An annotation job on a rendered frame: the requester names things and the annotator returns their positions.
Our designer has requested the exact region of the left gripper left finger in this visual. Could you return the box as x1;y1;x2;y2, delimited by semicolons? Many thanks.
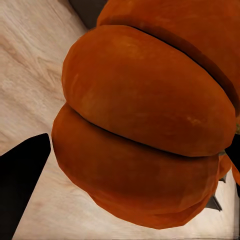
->
0;133;51;240

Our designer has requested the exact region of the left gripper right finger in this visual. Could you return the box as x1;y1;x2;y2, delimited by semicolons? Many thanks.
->
225;134;240;172

